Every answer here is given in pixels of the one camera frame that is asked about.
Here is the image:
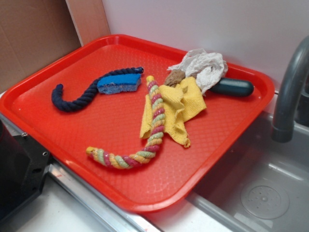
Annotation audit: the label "yellow cloth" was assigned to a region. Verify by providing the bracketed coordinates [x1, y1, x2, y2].
[139, 76, 207, 148]

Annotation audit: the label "brown cardboard panel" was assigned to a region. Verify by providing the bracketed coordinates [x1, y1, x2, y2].
[0, 0, 110, 92]

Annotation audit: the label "blue sponge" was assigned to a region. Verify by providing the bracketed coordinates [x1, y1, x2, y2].
[97, 73, 141, 95]

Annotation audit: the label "red plastic tray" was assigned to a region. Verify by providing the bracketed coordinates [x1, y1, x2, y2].
[0, 35, 275, 213]

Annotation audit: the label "crumpled white paper towel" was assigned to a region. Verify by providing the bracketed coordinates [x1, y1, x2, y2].
[168, 48, 228, 96]

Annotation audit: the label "grey plastic sink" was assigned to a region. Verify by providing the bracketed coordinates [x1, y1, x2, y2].
[187, 113, 309, 232]

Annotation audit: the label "dark green oblong object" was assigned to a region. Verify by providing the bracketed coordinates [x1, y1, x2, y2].
[210, 77, 254, 97]

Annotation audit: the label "navy blue twisted rope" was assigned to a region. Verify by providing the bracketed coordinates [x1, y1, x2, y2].
[51, 66, 144, 113]

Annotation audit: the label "brown sponge piece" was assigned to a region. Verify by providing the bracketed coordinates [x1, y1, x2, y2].
[164, 70, 185, 87]

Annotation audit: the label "multicolored twisted rope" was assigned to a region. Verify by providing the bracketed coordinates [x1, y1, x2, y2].
[85, 75, 166, 170]

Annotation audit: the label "sink drain cover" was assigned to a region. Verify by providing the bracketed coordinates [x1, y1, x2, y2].
[240, 183, 290, 219]

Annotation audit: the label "grey faucet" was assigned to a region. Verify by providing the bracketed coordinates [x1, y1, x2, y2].
[271, 37, 309, 143]

